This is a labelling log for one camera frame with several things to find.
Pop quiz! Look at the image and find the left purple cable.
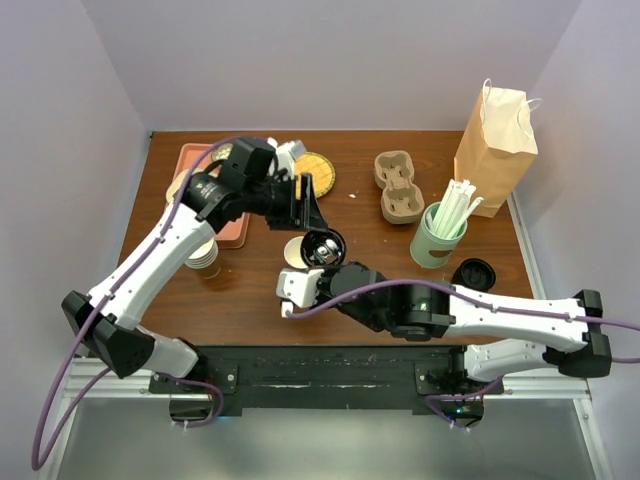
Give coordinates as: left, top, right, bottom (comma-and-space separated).
30, 135, 261, 472

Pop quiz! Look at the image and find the aluminium rail frame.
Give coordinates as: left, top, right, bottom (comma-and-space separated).
37, 194, 614, 480

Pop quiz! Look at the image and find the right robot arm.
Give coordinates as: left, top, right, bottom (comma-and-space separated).
301, 239, 613, 393

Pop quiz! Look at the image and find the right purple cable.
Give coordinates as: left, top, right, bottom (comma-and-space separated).
284, 279, 640, 436

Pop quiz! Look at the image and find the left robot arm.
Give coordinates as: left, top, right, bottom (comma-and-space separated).
62, 172, 328, 392

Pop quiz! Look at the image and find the pink rectangular tray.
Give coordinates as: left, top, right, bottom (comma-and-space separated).
173, 143, 250, 250

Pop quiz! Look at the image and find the brown paper bag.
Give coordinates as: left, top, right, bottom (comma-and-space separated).
454, 78, 542, 218

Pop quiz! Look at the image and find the green straw holder cup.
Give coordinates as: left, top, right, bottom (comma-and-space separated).
409, 202, 468, 269

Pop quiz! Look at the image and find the cardboard cup carrier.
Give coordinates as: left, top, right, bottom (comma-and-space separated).
374, 150, 425, 225

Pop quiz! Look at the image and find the yellow woven coaster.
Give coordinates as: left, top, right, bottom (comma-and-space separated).
294, 152, 336, 198

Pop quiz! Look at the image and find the small patterned dish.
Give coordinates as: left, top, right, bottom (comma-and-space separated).
211, 142, 233, 162

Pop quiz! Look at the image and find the stack of black lids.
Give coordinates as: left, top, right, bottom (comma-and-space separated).
451, 258, 497, 292

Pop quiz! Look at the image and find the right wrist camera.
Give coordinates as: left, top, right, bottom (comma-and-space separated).
276, 268, 324, 318

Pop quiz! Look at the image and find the stack of paper cups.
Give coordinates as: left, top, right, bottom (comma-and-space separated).
185, 238, 221, 279

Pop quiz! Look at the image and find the cream square plate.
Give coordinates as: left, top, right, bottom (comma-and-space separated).
165, 169, 189, 205

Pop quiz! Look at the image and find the black coffee cup lid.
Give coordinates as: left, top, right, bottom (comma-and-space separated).
300, 229, 347, 268

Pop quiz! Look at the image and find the purple cable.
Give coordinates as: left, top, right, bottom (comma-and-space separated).
30, 135, 261, 472
284, 279, 640, 436

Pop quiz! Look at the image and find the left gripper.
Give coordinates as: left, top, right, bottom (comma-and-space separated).
244, 171, 328, 231

